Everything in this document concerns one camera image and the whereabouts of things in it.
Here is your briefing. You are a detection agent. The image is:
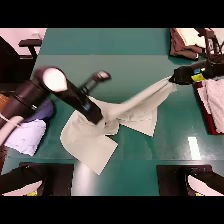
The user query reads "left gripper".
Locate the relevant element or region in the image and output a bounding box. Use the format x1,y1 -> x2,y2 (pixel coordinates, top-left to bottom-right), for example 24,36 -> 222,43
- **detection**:
77,94 -> 105,126

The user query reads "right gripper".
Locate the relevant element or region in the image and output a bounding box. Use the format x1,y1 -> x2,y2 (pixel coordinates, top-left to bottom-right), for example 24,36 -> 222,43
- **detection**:
168,65 -> 195,86

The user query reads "pale beige shirt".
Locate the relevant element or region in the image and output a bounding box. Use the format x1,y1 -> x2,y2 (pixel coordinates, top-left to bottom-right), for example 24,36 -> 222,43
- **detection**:
59,76 -> 179,176

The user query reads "dark brown garment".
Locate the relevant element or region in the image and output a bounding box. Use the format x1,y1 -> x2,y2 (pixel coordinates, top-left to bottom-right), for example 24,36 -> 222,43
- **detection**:
169,28 -> 205,61

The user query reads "red garment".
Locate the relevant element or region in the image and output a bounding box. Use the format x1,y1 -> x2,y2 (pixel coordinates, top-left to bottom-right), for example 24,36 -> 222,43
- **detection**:
194,79 -> 224,136

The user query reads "cream garment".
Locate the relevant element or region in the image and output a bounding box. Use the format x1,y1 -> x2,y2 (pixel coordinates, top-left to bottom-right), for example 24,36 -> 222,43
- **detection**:
175,28 -> 208,50

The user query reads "white checked garment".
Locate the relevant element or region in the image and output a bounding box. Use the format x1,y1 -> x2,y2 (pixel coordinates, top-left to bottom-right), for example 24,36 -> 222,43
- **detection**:
197,77 -> 224,134

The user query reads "purple garment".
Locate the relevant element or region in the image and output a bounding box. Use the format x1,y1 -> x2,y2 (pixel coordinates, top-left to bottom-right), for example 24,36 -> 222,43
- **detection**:
25,97 -> 55,123

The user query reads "orange-brown garment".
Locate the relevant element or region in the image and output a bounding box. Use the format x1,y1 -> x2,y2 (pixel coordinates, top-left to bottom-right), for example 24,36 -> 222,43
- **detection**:
0,93 -> 9,114

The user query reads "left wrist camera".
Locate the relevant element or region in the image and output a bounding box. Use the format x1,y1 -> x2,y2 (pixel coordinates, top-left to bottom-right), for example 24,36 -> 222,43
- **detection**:
79,70 -> 112,95

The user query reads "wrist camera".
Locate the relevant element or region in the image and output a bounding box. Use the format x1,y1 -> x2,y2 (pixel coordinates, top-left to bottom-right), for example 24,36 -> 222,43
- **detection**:
79,70 -> 112,95
195,28 -> 224,65

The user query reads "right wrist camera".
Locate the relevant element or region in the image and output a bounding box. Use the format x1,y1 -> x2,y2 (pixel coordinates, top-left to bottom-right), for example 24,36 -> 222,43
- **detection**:
195,28 -> 224,65

